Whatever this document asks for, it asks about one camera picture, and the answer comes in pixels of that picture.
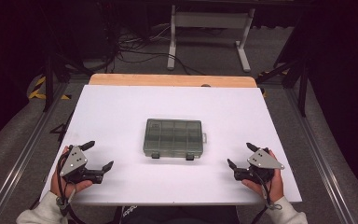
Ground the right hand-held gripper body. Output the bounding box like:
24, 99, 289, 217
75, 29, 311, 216
234, 147, 285, 185

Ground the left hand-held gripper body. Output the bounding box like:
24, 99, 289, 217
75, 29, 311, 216
59, 145, 105, 185

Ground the clear grey compartment box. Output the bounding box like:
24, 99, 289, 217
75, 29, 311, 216
142, 118, 208, 161

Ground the person's left hand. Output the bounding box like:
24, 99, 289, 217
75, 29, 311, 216
49, 146, 93, 199

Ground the person's right hand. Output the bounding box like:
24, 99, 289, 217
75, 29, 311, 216
241, 169, 284, 203

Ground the yellow black floor tape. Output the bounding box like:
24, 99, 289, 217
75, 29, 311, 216
27, 76, 73, 101

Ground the black tripod stand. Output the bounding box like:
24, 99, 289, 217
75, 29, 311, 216
41, 46, 94, 113

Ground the person's dark clothing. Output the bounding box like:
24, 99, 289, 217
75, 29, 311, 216
117, 204, 241, 224

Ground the black metal stand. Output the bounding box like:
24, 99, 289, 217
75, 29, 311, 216
255, 55, 309, 119

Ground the wooden table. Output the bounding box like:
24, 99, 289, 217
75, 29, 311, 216
88, 73, 258, 89

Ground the white metal stand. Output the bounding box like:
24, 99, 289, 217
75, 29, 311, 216
166, 4, 256, 73

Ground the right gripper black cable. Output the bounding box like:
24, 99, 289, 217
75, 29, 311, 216
251, 172, 282, 224

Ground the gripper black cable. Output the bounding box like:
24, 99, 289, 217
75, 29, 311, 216
55, 148, 88, 224
251, 172, 282, 224

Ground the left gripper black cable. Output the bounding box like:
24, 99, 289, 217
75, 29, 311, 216
55, 148, 88, 224

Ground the aluminium floor rail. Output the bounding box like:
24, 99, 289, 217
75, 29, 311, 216
0, 82, 71, 224
283, 88, 358, 224

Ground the bundle of black floor cables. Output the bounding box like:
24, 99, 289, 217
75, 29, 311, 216
105, 24, 206, 76

